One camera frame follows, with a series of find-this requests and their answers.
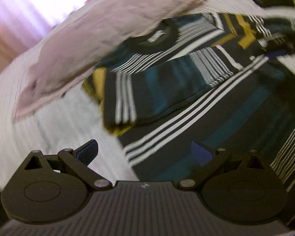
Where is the white striped bed cover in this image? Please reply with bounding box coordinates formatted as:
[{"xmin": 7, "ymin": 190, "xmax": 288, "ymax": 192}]
[{"xmin": 0, "ymin": 0, "xmax": 295, "ymax": 192}]

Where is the striped teal yellow black garment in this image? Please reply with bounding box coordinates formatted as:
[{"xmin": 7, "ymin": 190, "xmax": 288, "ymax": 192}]
[{"xmin": 82, "ymin": 13, "xmax": 295, "ymax": 191}]

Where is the pink folded blanket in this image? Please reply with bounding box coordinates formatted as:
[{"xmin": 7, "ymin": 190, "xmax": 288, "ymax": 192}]
[{"xmin": 12, "ymin": 0, "xmax": 206, "ymax": 120}]

